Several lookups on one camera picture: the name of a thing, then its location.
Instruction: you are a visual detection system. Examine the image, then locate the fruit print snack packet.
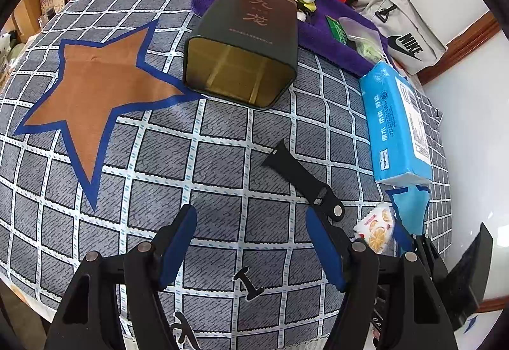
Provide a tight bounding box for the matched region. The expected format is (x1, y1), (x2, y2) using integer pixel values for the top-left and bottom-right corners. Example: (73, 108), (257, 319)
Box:
(353, 204), (397, 254)

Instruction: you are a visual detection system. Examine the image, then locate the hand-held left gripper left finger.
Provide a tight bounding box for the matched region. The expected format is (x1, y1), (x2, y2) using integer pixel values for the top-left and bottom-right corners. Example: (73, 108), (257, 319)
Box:
(45, 204), (198, 350)

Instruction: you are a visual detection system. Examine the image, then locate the purple towel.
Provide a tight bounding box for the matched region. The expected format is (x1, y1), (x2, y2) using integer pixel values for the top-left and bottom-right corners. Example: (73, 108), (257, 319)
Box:
(191, 0), (394, 78)

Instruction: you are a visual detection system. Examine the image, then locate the grey waist bag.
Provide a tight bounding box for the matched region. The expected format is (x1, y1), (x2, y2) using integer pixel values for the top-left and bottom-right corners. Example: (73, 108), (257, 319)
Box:
(349, 0), (448, 75)

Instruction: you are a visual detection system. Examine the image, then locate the small green tissue packet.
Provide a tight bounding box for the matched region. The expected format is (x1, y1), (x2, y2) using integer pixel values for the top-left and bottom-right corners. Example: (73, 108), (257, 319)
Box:
(338, 17), (389, 61)

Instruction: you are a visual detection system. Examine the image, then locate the dark green tin box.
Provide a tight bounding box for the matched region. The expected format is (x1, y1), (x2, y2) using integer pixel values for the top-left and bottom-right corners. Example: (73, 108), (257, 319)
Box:
(182, 0), (300, 111)

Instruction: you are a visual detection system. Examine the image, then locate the wooden trim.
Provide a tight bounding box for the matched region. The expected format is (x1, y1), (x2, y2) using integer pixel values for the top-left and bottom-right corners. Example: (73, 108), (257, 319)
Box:
(417, 11), (502, 85)

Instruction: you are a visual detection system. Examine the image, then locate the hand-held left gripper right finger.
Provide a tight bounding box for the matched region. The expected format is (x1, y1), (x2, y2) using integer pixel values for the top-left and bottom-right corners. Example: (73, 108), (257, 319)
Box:
(305, 206), (458, 350)

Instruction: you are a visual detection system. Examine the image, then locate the black watch strap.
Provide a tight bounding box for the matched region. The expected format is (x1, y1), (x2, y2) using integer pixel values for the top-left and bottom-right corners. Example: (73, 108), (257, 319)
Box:
(261, 138), (329, 204)

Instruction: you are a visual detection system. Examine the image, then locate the grey checkered star bedsheet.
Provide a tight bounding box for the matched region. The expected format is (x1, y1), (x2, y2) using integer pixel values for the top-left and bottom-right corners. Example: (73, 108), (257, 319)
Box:
(0, 0), (480, 350)

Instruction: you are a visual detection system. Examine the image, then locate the green foil packet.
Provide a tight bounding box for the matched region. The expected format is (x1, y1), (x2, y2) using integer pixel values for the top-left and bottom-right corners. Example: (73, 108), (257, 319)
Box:
(325, 15), (351, 45)

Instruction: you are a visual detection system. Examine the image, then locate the blue wet wipes pack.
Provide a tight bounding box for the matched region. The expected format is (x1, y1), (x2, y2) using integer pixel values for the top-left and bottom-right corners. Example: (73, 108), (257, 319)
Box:
(359, 60), (433, 186)

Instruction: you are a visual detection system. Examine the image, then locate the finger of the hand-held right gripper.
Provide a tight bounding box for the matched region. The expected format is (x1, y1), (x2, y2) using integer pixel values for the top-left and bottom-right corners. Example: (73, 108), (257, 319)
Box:
(392, 222), (452, 297)
(316, 186), (346, 224)

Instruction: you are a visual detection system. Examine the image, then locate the white dotted cloth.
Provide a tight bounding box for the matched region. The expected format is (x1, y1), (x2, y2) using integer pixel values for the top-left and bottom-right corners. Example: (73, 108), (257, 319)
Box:
(0, 31), (20, 56)

